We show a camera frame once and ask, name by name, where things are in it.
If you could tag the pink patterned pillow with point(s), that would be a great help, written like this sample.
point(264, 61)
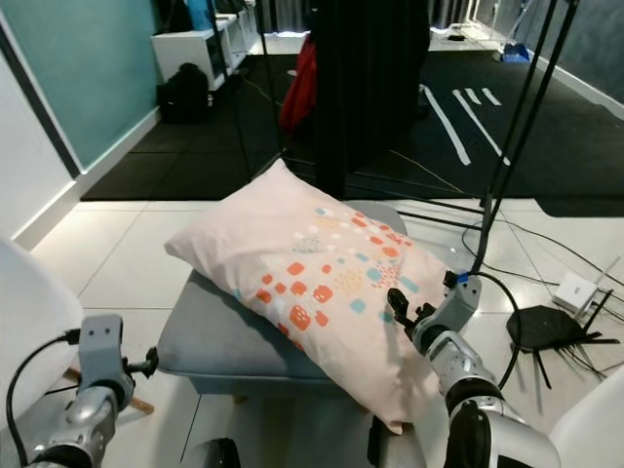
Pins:
point(312, 253)

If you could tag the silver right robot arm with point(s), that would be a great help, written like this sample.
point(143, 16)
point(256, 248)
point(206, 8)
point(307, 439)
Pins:
point(478, 390)

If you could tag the white chair with wooden legs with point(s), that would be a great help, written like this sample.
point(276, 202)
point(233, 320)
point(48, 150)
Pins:
point(39, 322)

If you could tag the grey upholstered ottoman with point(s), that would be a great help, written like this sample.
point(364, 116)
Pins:
point(205, 336)

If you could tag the black left robot leg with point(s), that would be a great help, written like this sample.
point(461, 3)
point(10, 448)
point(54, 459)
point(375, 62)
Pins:
point(210, 455)

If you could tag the black robot leg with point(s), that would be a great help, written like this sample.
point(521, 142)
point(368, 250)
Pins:
point(210, 455)
point(382, 447)

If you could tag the black router with antennas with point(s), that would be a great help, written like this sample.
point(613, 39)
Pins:
point(546, 327)

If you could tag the black right robot leg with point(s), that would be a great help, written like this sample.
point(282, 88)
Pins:
point(382, 447)

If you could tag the white router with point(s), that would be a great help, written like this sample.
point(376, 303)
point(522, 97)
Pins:
point(575, 291)

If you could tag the black hanging garment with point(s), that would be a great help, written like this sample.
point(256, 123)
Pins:
point(370, 97)

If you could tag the black metal clothes rack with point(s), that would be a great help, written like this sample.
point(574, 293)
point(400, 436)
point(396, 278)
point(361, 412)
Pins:
point(531, 117)

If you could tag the red hanging garment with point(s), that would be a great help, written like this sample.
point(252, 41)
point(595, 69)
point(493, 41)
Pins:
point(299, 83)

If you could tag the black backpack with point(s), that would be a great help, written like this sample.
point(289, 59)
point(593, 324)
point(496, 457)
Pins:
point(183, 96)

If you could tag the blue dustpan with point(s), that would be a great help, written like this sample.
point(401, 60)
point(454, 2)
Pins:
point(515, 52)

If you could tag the white shelf unit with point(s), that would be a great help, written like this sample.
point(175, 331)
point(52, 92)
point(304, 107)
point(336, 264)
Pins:
point(190, 49)

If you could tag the blue cloth on shelf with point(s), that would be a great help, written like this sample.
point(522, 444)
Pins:
point(201, 14)

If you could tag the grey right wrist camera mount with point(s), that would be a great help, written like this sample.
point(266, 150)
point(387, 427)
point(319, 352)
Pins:
point(460, 302)

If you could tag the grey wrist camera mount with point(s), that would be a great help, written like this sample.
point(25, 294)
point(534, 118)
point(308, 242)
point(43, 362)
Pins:
point(460, 302)
point(102, 346)

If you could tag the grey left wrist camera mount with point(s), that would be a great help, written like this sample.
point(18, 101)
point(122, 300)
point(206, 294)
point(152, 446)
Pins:
point(102, 346)

